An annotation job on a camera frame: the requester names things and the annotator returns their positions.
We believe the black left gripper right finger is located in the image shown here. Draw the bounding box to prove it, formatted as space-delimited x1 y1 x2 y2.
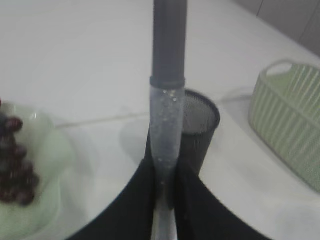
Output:
173 158 276 240

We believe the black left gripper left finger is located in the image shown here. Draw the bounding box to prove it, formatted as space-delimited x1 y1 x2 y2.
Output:
64 157 158 240

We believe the purple artificial grape bunch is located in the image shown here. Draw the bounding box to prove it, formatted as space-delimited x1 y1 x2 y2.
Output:
0 111 40 207

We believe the silver glitter marker pen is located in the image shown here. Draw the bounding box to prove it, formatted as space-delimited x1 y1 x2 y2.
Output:
149 0 188 240

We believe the black mesh pen holder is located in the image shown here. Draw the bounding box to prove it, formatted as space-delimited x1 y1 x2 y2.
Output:
179 89 221 175

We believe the green ruffled glass plate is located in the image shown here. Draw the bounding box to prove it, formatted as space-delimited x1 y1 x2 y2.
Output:
0 102 75 240

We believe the green plastic woven basket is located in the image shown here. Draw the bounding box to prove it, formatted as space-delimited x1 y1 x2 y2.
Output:
248 59 320 192

